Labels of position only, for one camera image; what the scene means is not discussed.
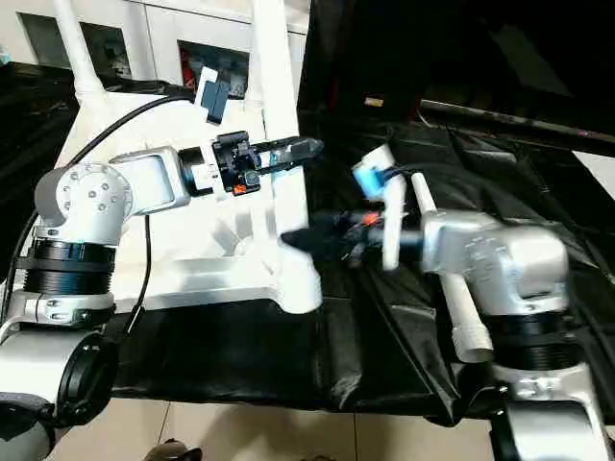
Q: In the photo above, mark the white plastic table leg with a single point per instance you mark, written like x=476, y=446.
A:
x=253, y=96
x=463, y=307
x=281, y=72
x=77, y=48

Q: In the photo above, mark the white plastic table top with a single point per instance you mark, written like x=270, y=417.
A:
x=211, y=269

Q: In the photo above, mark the black mat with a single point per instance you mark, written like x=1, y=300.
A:
x=384, y=326

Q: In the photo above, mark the white cabinet with glass doors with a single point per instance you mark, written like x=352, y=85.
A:
x=144, y=29

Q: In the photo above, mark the black backdrop cloth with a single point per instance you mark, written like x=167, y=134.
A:
x=456, y=48

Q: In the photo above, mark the white paper sheet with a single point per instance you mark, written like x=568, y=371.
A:
x=598, y=175

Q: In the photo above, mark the grey robot torso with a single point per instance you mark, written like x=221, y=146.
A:
x=173, y=451

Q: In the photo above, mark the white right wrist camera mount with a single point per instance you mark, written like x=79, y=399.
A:
x=394, y=230

